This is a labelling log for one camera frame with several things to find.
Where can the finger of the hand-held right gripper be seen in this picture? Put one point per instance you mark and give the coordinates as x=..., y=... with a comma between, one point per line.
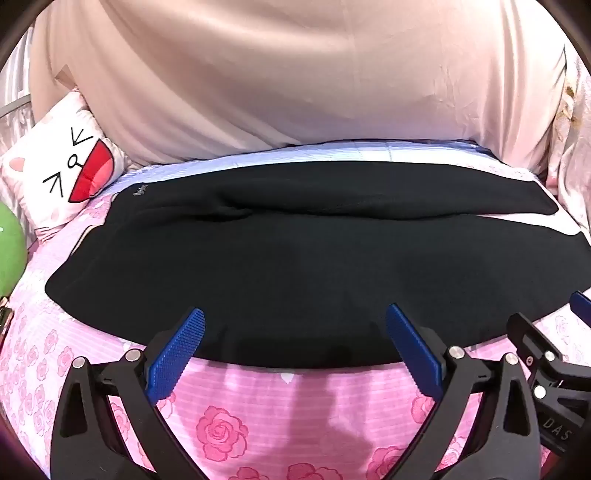
x=528, y=334
x=581, y=305

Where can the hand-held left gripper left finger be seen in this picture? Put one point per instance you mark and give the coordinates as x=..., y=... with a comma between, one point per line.
x=175, y=350

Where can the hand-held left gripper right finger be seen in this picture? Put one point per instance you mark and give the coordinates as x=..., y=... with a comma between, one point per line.
x=415, y=350

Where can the black pants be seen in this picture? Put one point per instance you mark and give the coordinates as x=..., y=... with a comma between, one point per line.
x=295, y=267

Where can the pink floral bedsheet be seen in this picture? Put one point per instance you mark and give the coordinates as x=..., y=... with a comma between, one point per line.
x=258, y=406

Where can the pale floral curtain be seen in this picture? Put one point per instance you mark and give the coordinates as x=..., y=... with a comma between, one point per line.
x=575, y=138

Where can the green plush toy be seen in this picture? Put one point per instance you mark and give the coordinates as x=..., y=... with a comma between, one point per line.
x=9, y=249

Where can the white cat face pillow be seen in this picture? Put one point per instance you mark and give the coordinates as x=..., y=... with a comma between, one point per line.
x=55, y=175

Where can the beige cloth cover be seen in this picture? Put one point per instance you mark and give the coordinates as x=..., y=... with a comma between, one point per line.
x=295, y=83

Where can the pale striped curtain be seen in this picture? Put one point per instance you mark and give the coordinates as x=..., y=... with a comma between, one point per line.
x=16, y=83

